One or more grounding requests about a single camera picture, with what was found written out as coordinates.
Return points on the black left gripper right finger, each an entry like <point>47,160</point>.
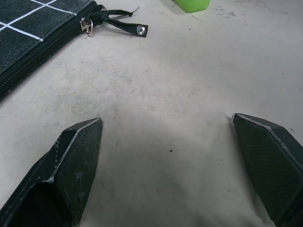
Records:
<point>272,170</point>

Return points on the bright green object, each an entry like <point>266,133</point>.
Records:
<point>191,5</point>

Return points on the dark grid-pattern zipper pouch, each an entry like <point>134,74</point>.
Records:
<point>23,26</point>

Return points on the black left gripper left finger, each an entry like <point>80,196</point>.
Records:
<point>71,170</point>

